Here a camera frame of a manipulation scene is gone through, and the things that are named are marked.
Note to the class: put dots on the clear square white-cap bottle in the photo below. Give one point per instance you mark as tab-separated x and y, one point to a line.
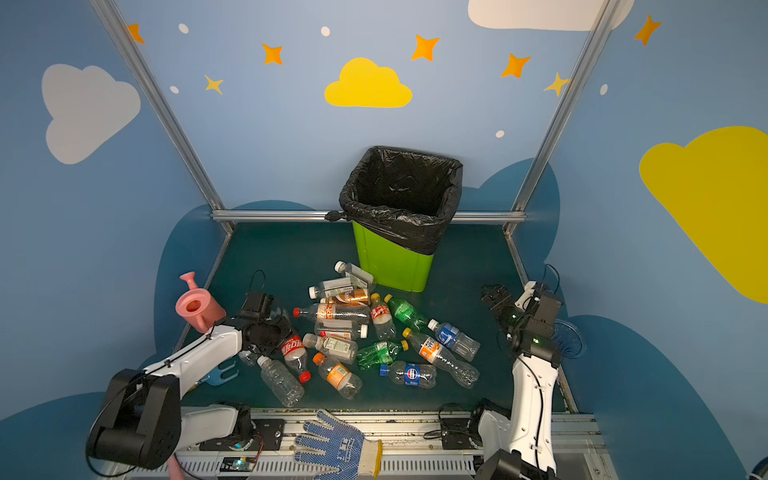
358	276

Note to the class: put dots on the yellow-cap red label bottle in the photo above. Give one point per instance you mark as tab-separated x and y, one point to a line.
382	318

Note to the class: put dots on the orange-cap orange label bottle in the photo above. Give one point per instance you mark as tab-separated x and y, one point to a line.
344	381

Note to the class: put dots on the white-cap green label bottle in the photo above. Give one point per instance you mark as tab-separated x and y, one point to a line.
343	350

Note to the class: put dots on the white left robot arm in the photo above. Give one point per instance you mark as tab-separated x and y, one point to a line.
142	422

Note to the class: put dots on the crushed green bottle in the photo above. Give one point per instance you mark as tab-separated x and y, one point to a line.
380	353

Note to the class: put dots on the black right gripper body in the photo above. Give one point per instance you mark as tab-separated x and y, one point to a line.
501	306

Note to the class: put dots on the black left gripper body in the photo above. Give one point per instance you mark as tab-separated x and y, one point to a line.
271	333

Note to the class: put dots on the brown coffee bottle middle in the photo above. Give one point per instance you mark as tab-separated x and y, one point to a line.
352	297

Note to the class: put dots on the pepsi blue label bottle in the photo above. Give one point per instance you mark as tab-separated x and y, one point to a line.
409	374

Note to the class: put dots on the red label cola bottle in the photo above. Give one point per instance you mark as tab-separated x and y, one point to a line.
296	357

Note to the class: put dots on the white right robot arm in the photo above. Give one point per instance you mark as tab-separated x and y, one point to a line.
518	445

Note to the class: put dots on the blue plastic toy fork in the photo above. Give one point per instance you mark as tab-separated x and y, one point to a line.
222	373

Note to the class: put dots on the clear white-cap bottle front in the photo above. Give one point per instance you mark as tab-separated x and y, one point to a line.
286	388

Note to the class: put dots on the blue-cap blue label bottle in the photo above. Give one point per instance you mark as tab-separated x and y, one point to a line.
454	339

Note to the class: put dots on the green sprite bottle upper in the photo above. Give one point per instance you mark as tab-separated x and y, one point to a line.
406	313

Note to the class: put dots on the black bin liner bag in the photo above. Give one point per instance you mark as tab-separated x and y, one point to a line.
407	197

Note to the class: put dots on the green plastic trash bin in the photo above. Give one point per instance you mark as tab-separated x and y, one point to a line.
391	264

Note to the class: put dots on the clear flat white-cap bottle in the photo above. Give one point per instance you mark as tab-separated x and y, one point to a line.
331	288

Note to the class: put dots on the pink watering can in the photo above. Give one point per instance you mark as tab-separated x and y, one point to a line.
198	307

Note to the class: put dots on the blue dotted work glove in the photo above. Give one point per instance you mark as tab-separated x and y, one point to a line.
341	448

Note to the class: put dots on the red label flat bottle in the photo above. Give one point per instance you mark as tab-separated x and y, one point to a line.
344	329

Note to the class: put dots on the yellow-cap orange label bottle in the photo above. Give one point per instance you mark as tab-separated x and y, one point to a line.
441	357

